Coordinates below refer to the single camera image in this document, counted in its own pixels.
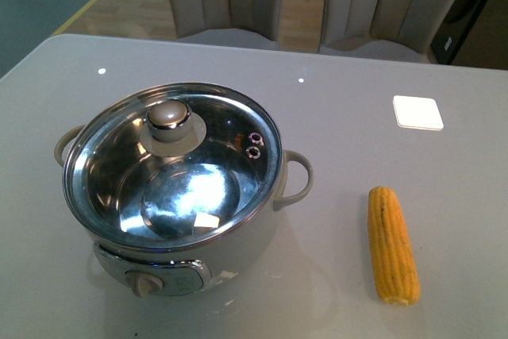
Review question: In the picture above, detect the glass pot lid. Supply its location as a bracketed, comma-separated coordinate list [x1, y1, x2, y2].
[63, 83, 283, 251]

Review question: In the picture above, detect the black washing machine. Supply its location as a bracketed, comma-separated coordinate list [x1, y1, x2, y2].
[431, 0, 507, 70]

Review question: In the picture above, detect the yellow corn cob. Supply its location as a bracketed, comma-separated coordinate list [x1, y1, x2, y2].
[368, 187, 421, 306]

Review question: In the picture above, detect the cream electric cooking pot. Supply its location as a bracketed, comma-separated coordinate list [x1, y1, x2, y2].
[54, 100, 313, 297]

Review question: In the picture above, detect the right beige upholstered chair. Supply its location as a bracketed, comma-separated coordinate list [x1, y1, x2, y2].
[318, 0, 455, 64]

